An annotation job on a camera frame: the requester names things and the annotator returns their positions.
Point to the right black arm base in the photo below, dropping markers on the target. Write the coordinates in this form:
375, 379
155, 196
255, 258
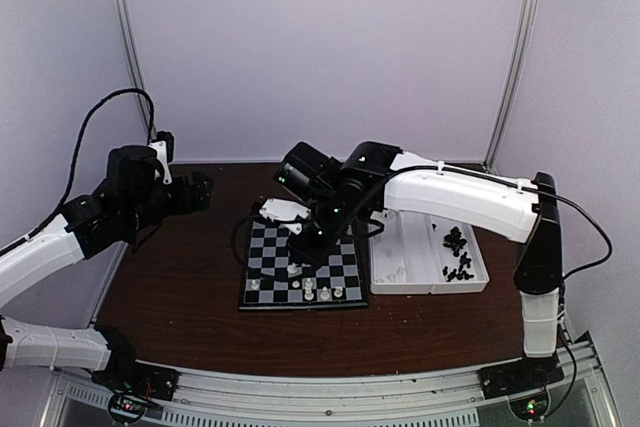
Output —
527, 373

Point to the controller board with leds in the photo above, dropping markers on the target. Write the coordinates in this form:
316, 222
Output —
530, 408
125, 409

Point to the black grey chess board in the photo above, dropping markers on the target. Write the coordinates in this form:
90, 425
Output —
266, 258

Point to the right aluminium frame post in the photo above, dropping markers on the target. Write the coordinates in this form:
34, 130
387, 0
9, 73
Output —
526, 20

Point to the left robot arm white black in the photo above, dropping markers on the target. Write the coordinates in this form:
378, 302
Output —
29, 260

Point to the black chess pieces pile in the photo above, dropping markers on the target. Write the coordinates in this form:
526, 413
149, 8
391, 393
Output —
448, 238
462, 272

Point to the black chess pieces upper pile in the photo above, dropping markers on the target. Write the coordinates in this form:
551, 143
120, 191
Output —
448, 238

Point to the left controller board with LEDs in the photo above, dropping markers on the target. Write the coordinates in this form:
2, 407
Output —
125, 409

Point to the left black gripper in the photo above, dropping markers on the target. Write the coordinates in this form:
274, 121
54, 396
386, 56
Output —
200, 199

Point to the white queen chess piece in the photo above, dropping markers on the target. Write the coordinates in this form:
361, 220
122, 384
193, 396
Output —
309, 292

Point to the aluminium front rail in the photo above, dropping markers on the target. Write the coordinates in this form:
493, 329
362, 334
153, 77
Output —
453, 397

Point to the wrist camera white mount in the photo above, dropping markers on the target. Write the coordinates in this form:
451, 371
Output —
163, 145
280, 213

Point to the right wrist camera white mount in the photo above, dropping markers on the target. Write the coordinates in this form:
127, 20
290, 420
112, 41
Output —
280, 213

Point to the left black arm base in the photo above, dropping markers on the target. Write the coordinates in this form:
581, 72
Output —
125, 374

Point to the aluminium frame post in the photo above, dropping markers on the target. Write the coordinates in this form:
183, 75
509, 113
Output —
526, 20
132, 61

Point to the white chess pieces lower pile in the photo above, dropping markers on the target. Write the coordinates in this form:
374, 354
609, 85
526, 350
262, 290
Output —
397, 276

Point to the white divided plastic tray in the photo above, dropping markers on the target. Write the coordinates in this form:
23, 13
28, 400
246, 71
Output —
407, 241

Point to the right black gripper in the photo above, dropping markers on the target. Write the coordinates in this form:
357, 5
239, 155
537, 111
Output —
309, 254

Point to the left aluminium frame post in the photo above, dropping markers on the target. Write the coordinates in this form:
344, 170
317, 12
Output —
132, 61

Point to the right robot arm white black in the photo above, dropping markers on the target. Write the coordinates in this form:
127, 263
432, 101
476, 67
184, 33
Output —
411, 201

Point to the right controller board with LEDs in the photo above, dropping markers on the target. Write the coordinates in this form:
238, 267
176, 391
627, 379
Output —
530, 408

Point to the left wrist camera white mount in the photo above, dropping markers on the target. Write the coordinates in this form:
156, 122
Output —
163, 145

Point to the black chess pieces lower pile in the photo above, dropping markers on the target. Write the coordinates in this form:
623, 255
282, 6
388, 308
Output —
462, 272

